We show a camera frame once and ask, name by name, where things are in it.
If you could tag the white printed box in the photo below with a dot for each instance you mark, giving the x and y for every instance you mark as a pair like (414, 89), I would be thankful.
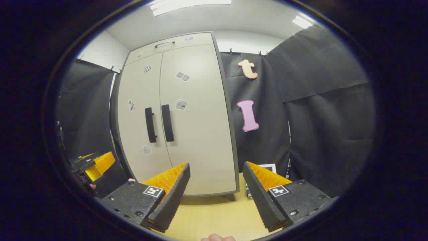
(269, 166)

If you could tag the black backdrop cloth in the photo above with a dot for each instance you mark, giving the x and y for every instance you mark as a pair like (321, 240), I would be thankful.
(317, 100)
(87, 110)

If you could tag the beige cabinet top drawer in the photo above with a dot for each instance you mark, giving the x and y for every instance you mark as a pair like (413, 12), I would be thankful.
(180, 47)

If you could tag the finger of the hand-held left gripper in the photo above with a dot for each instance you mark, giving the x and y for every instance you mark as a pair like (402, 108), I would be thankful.
(102, 164)

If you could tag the beige double-door shoe cabinet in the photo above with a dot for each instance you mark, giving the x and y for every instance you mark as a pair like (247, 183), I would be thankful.
(113, 127)

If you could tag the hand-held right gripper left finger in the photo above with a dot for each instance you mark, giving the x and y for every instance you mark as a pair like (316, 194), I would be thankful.
(174, 197)

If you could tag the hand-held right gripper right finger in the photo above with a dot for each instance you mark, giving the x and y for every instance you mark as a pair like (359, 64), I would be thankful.
(259, 197)

